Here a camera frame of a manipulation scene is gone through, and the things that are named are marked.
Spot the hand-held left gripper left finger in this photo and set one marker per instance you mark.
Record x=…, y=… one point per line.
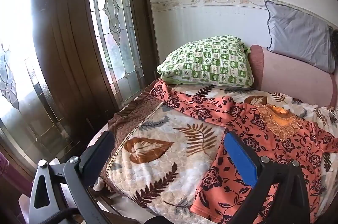
x=98, y=156

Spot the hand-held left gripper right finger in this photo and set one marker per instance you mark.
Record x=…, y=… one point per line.
x=239, y=156

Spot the orange floral shirt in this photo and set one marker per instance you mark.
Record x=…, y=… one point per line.
x=290, y=150

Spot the leaf-print fleece blanket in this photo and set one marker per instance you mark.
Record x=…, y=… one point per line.
x=158, y=160

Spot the pink bolster cushion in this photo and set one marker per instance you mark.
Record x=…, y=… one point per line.
x=290, y=76

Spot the green checkered pillow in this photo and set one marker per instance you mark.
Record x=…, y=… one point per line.
x=208, y=62

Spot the wooden door with leaded glass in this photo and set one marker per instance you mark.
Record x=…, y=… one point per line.
x=74, y=41

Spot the grey pillow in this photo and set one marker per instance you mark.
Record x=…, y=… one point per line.
x=298, y=33

